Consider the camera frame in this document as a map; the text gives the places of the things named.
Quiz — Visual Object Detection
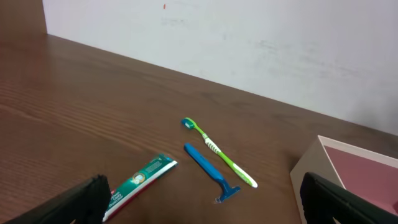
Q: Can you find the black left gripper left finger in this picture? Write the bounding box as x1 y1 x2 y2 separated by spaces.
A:
6 175 111 224

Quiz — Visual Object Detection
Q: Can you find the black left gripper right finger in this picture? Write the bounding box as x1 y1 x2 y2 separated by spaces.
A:
300 172 397 224

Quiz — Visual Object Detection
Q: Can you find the white box with pink interior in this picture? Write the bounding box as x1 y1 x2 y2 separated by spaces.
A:
290 136 397 223

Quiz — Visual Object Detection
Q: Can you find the green toothpaste tube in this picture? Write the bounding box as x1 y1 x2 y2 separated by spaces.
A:
102 154 178 222

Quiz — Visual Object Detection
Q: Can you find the blue disposable razor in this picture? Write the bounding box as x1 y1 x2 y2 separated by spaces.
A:
184 143 241 203

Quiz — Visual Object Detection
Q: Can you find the green white toothbrush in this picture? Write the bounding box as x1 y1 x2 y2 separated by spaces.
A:
182 117 258 188

